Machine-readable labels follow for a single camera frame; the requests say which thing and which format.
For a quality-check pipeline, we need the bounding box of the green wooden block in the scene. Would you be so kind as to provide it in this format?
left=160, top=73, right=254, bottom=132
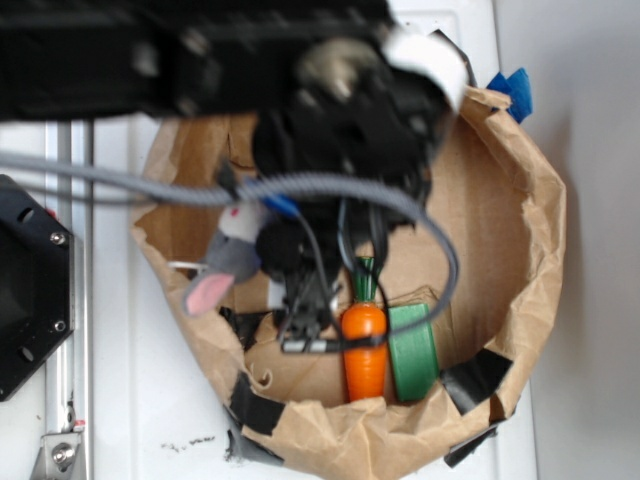
left=389, top=303, right=439, bottom=402

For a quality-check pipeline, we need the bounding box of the gray plush animal toy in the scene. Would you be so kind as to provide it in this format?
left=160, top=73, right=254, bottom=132
left=183, top=202, right=270, bottom=316

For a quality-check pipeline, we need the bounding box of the aluminium rail with bracket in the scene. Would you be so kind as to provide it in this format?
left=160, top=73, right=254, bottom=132
left=29, top=119, right=96, bottom=480

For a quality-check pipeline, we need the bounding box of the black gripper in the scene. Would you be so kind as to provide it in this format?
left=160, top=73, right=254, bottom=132
left=252, top=29, right=451, bottom=236

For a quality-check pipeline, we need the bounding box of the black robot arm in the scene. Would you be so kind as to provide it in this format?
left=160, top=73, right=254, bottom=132
left=1, top=1, right=445, bottom=228

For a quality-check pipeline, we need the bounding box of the gray braided cable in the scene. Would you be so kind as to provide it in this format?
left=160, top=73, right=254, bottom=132
left=0, top=149, right=460, bottom=346

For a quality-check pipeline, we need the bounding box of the blue tape piece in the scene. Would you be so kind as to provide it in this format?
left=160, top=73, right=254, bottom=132
left=487, top=68, right=533, bottom=124

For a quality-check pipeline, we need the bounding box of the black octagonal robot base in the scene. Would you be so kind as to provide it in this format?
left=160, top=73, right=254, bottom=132
left=1, top=174, right=69, bottom=402

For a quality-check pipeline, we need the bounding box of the orange toy carrot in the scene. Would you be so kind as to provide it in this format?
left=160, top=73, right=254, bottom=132
left=341, top=257, right=387, bottom=402

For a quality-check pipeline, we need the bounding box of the brown paper bag tray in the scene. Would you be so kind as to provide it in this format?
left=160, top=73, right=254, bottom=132
left=131, top=88, right=566, bottom=479

